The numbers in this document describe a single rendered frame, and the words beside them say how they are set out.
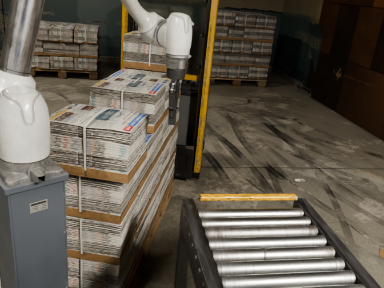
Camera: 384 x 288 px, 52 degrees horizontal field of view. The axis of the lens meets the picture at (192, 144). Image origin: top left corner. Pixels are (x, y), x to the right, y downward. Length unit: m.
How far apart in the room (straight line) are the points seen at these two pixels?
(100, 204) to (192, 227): 0.50
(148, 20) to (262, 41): 5.86
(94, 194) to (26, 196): 0.49
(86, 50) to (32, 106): 5.66
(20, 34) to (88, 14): 7.20
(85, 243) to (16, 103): 0.88
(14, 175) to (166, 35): 0.74
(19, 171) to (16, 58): 0.38
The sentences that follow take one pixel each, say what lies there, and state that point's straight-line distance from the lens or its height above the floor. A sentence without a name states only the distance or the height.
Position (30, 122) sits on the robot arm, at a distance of 1.27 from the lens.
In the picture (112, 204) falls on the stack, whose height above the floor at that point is 0.70.
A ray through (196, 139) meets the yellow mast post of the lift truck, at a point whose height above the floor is 0.40.
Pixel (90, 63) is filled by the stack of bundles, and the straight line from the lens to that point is 6.96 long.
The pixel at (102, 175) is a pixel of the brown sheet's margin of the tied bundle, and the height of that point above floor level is 0.86.
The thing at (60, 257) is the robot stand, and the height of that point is 0.67.
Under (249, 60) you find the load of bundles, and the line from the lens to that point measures 7.39.
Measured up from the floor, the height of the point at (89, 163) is 0.90.
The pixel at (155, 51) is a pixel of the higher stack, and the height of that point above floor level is 1.20.
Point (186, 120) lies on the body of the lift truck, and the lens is 3.48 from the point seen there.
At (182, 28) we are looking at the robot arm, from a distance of 1.53.
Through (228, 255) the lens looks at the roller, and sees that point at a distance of 1.36.
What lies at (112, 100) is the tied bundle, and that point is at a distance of 2.21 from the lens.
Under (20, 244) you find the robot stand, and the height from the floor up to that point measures 0.78.
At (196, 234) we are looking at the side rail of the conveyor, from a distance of 1.42.
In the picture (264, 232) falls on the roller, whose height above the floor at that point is 0.79.
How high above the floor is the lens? 1.61
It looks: 22 degrees down
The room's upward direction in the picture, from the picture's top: 6 degrees clockwise
